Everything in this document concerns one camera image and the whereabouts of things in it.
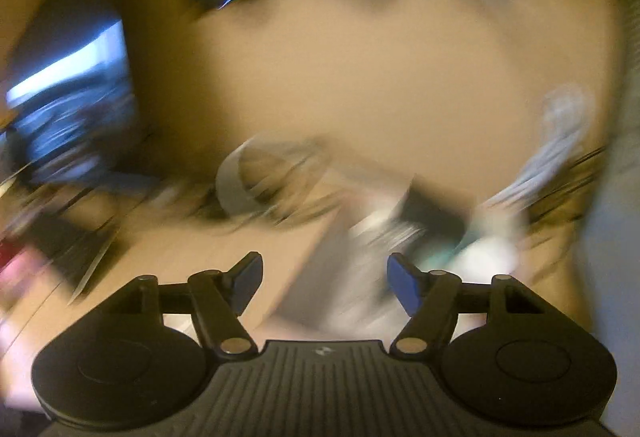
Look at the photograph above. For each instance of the black cylinder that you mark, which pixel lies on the black cylinder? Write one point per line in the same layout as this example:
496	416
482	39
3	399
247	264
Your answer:
430	212

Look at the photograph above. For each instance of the pink object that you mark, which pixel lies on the pink object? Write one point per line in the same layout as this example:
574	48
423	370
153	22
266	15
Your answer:
17	263

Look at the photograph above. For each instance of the lit screen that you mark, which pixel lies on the lit screen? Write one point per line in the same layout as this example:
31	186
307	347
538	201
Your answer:
75	82

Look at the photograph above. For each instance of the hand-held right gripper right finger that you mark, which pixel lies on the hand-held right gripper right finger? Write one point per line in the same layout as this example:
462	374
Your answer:
403	289

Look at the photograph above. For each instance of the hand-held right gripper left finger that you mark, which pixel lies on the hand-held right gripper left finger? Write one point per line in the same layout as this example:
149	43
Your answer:
250	283

